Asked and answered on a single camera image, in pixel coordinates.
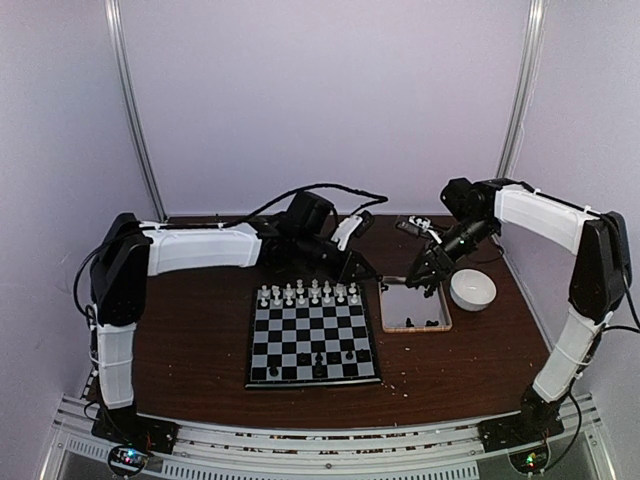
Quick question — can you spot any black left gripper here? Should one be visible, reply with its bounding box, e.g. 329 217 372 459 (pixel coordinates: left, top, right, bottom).
295 232 376 285

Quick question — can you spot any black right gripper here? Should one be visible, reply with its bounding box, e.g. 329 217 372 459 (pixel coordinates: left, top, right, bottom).
406 215 496 288

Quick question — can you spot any black and white chessboard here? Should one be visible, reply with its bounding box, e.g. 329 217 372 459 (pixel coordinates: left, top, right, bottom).
245 279 382 389

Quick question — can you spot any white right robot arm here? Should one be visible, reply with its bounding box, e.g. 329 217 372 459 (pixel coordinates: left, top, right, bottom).
396 177 632 442

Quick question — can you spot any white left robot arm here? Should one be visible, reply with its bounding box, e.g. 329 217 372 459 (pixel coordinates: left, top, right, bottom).
84 185 376 444

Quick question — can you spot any white ceramic bowl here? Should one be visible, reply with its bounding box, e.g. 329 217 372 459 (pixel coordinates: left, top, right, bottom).
450 269 497 312

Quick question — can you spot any wooden rimmed metal tray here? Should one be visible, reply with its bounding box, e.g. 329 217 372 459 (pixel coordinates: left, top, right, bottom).
379 276 453 334

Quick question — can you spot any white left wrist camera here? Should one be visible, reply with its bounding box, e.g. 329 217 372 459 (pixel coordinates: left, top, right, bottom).
331 210 374 251

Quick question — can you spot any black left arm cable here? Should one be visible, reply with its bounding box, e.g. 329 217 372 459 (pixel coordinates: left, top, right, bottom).
219 182 390 231

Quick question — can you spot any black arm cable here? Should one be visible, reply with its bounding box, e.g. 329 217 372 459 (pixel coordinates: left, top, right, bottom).
564 269 640 451
219 182 390 231

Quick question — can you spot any right aluminium corner post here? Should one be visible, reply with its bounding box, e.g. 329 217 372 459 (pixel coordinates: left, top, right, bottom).
496 0 548 177

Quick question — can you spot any aluminium corner post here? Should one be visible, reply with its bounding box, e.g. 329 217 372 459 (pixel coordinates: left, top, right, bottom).
104 0 167 220
496 0 548 177

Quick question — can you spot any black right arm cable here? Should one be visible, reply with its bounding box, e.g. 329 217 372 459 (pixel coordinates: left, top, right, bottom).
564 269 640 451

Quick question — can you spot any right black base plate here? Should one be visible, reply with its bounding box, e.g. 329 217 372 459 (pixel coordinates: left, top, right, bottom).
478 415 565 476

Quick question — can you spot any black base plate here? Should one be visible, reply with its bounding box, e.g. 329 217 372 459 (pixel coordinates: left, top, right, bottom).
478 415 565 476
91 417 179 477

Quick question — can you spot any aluminium front rail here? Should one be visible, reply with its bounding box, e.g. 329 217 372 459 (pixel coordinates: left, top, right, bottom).
35 395 620 479

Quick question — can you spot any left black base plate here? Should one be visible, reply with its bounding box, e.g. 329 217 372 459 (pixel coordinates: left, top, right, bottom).
91 417 179 477

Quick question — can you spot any left aluminium corner post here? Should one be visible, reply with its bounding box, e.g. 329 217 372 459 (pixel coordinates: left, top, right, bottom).
104 0 167 220

